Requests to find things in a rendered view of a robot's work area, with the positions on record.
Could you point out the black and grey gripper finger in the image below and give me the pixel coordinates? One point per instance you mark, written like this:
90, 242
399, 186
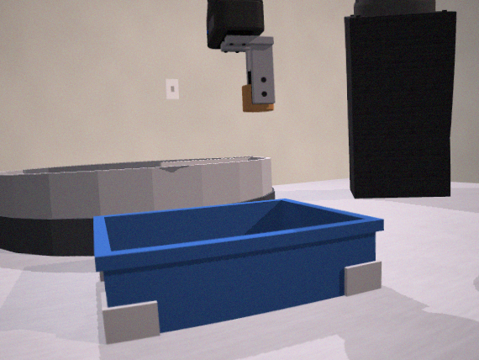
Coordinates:
261, 64
226, 49

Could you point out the blue open crate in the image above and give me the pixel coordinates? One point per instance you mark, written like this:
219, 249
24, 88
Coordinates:
245, 259

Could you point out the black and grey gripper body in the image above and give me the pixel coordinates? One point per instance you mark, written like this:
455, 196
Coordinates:
233, 17

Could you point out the grey round turning table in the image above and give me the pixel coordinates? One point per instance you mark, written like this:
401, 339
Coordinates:
51, 214

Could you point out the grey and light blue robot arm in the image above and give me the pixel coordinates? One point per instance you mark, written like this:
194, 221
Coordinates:
389, 7

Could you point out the bronze bushing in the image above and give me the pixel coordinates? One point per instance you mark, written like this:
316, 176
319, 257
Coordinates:
247, 102

